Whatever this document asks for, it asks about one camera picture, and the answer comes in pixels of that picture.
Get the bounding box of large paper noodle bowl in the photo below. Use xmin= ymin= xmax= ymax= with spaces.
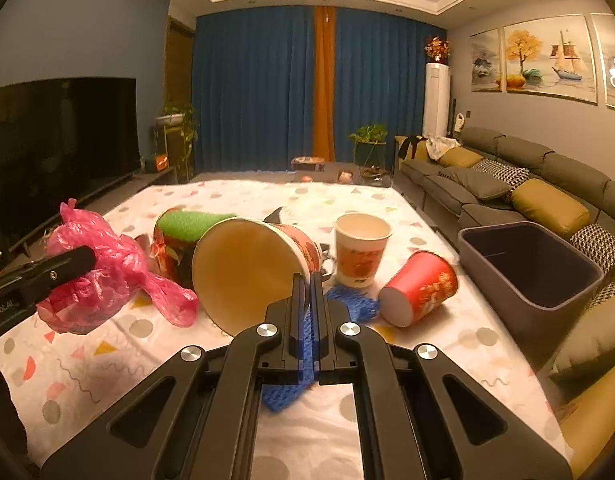
xmin=192 ymin=216 xmax=329 ymax=337

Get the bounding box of white crumpled cloth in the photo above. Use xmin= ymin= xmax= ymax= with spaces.
xmin=426 ymin=134 xmax=461 ymax=159

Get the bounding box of golden flower decoration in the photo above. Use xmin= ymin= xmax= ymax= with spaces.
xmin=424 ymin=36 xmax=453 ymax=64

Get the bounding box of person's left forearm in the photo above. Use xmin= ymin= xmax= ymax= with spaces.
xmin=0 ymin=347 xmax=29 ymax=463

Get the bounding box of wooden door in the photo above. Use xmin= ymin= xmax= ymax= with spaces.
xmin=164 ymin=16 xmax=196 ymax=172

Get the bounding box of trailing green houseplant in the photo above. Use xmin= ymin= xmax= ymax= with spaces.
xmin=154 ymin=102 xmax=199 ymax=182

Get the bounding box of black flat television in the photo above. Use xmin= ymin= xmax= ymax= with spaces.
xmin=0 ymin=77 xmax=141 ymax=263

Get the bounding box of white paper cup orange print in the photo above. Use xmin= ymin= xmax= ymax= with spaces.
xmin=334 ymin=213 xmax=393 ymax=289

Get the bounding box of low television cabinet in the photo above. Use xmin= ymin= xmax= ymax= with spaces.
xmin=12 ymin=165 xmax=179 ymax=261

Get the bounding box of houndstooth throw pillow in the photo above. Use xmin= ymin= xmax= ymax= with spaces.
xmin=469 ymin=158 xmax=531 ymax=192
xmin=586 ymin=269 xmax=615 ymax=312
xmin=569 ymin=223 xmax=615 ymax=272

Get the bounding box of orange curtain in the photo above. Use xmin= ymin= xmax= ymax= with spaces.
xmin=313 ymin=6 xmax=337 ymax=162

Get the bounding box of green foam net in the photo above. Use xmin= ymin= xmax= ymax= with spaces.
xmin=162 ymin=209 xmax=238 ymax=247

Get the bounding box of white patterned cloth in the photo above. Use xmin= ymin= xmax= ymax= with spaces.
xmin=0 ymin=179 xmax=574 ymax=480

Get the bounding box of grey plump pillow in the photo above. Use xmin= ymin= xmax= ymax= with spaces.
xmin=549 ymin=319 xmax=615 ymax=380

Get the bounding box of blue foam net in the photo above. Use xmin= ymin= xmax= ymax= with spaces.
xmin=261 ymin=285 xmax=381 ymax=413

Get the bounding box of white standing air conditioner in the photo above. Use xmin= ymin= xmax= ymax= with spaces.
xmin=423 ymin=62 xmax=451 ymax=139

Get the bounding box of pink plastic bag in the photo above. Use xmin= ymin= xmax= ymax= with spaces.
xmin=36 ymin=199 xmax=200 ymax=336

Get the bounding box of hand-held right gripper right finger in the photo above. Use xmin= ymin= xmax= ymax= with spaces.
xmin=313 ymin=273 xmax=574 ymax=480

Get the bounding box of sailboat and tree painting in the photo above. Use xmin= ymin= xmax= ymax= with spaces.
xmin=502 ymin=13 xmax=599 ymax=106

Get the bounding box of small grey landscape painting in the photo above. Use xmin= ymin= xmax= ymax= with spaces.
xmin=469 ymin=28 xmax=503 ymax=94

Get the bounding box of large yellow cushion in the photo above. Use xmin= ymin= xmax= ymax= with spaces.
xmin=556 ymin=374 xmax=615 ymax=477

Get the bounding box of grey sectional sofa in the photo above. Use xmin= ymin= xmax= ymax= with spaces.
xmin=394 ymin=125 xmax=615 ymax=376

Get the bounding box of blue curtain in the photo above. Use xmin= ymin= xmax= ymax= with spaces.
xmin=334 ymin=9 xmax=449 ymax=172
xmin=194 ymin=5 xmax=318 ymax=174

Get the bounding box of red printed paper cup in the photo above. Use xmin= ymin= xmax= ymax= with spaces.
xmin=377 ymin=250 xmax=459 ymax=329

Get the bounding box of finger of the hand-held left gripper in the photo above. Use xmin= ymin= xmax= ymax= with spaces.
xmin=0 ymin=246 xmax=97 ymax=306

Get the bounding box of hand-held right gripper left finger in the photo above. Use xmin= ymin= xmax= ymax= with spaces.
xmin=40 ymin=273 xmax=314 ymax=480

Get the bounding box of grey square cushion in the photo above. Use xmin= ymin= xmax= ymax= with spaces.
xmin=439 ymin=165 xmax=511 ymax=201

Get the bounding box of potted plant dark pot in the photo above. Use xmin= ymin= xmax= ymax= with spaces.
xmin=349 ymin=123 xmax=389 ymax=166

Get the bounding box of grey plastic bin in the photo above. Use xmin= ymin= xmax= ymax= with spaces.
xmin=458 ymin=221 xmax=605 ymax=346

